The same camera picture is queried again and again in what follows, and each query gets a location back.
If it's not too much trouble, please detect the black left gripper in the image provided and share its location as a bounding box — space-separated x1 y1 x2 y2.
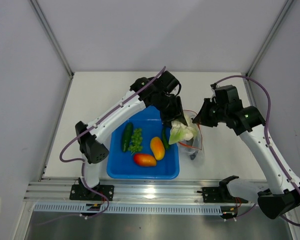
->
155 93 187 131

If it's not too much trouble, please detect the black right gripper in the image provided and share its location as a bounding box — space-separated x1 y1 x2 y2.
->
192 98 228 128

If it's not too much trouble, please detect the white green cabbage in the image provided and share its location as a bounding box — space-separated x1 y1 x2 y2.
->
168 114 198 145

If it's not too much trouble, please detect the clear zip top bag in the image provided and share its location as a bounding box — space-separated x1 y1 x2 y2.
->
177 124 205 163

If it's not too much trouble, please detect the red orange mango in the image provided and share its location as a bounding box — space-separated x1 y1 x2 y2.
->
133 153 157 167

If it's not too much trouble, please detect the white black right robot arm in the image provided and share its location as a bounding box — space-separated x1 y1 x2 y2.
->
193 84 300 219

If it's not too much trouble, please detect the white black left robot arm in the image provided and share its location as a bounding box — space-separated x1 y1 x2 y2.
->
75 70 187 200

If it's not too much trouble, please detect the green chili pepper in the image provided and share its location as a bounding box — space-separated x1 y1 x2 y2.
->
161 126 170 150

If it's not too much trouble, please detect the yellow orange mango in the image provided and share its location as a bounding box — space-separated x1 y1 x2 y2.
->
150 136 166 161

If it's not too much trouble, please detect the blue plastic tray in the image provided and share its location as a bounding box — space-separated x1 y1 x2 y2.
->
106 106 180 180

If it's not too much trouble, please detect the green grape bunch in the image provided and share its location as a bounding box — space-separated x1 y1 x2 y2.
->
127 128 143 155

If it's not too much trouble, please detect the dark green cucumber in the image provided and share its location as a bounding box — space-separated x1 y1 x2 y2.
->
121 122 134 153

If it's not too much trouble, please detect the aluminium mounting rail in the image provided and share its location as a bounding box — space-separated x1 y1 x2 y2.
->
23 178 271 204

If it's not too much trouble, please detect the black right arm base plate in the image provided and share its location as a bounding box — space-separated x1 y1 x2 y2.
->
196 186 233 203

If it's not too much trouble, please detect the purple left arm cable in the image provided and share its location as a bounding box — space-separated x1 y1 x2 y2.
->
59 65 167 221

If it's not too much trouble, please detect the white slotted cable duct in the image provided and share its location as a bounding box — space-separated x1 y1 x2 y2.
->
33 202 223 216

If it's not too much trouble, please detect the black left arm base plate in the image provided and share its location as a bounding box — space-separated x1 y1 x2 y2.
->
69 184 115 202

